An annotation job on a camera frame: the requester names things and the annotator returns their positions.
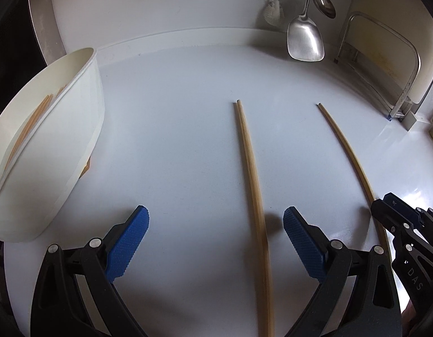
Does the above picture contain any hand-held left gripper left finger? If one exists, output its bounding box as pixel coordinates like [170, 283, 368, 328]
[30, 205, 150, 337]

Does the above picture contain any bunch of wooden chopsticks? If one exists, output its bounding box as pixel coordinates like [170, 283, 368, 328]
[4, 86, 68, 172]

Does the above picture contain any metal cutting board rack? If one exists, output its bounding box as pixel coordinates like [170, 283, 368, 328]
[333, 12, 422, 131]

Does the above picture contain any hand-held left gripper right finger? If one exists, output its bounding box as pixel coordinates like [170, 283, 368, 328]
[283, 206, 403, 337]

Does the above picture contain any metal spatula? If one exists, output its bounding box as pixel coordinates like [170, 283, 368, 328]
[287, 0, 325, 62]

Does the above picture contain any person's right hand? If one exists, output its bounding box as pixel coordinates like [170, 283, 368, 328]
[402, 297, 418, 324]

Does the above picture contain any black gas stove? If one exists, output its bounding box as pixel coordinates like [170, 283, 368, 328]
[0, 0, 66, 120]

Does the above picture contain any long wooden chopstick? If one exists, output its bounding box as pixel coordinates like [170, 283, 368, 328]
[317, 103, 390, 255]
[237, 100, 276, 337]
[234, 100, 270, 337]

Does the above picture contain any white round plastic basin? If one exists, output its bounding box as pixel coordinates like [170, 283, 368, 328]
[0, 47, 105, 243]

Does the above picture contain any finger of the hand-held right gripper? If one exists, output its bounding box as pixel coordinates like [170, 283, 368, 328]
[384, 192, 433, 233]
[370, 199, 414, 240]

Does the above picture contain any cream cutting board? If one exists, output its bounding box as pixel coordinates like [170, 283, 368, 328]
[343, 0, 433, 108]

